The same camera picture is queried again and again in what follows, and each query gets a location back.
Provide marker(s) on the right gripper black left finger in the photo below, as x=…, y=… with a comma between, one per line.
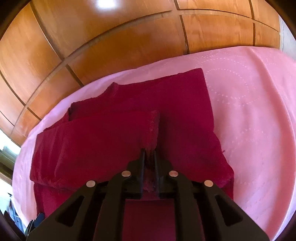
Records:
x=95, y=210

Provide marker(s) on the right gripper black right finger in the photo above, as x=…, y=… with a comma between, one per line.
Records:
x=202, y=210

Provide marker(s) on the maroon cloth garment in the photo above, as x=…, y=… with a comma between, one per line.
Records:
x=97, y=138

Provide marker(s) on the pink bed sheet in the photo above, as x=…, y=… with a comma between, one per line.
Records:
x=252, y=92

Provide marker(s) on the wooden panelled wardrobe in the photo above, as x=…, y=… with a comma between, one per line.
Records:
x=50, y=49

